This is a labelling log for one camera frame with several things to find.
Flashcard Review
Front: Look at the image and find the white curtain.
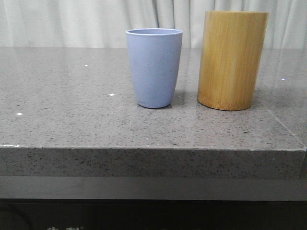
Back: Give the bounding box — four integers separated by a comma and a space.
0, 0, 307, 49

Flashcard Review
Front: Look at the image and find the blue plastic cup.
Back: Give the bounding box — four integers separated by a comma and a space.
126, 28, 183, 108

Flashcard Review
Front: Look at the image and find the bamboo cylinder holder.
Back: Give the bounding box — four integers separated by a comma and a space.
197, 11, 269, 111

